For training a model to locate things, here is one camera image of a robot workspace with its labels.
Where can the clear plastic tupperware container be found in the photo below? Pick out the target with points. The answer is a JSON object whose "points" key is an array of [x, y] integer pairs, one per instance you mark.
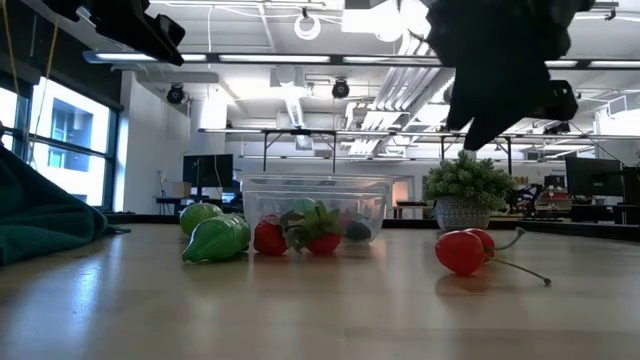
{"points": [[375, 200]]}

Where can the red toy cherry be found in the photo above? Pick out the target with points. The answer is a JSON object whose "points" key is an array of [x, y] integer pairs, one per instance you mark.
{"points": [[460, 252], [484, 237]]}

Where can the green pepper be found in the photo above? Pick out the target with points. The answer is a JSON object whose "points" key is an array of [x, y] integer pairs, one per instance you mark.
{"points": [[215, 242]]}

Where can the black dome ceiling camera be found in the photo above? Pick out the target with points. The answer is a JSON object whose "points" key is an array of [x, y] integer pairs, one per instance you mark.
{"points": [[175, 94], [340, 89]]}

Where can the dark toy grape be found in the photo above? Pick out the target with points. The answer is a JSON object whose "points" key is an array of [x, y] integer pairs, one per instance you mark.
{"points": [[358, 231]]}

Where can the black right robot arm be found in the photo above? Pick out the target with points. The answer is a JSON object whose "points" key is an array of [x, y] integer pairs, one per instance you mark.
{"points": [[525, 20]]}

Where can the green toy cabbage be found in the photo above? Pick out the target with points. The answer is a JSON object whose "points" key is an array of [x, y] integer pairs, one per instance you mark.
{"points": [[197, 215]]}

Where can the black computer monitor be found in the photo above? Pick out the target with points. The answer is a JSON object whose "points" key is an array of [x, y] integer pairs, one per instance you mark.
{"points": [[632, 186], [207, 170], [592, 176]]}

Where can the green potted succulent plant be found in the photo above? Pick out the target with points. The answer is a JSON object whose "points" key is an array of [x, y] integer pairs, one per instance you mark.
{"points": [[467, 180]]}

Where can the dark green cloth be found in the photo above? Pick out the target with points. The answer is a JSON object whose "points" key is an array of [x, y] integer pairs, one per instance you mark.
{"points": [[45, 220]]}

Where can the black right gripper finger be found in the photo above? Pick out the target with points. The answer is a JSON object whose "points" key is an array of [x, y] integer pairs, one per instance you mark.
{"points": [[461, 116], [492, 125]]}

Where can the large window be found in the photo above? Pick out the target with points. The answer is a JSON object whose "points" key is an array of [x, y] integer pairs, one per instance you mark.
{"points": [[70, 130]]}

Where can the black chair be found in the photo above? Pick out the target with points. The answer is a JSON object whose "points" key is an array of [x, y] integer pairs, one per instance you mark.
{"points": [[525, 200]]}

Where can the black raised desk frame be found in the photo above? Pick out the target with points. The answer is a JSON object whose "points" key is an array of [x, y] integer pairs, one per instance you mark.
{"points": [[509, 157], [265, 150]]}

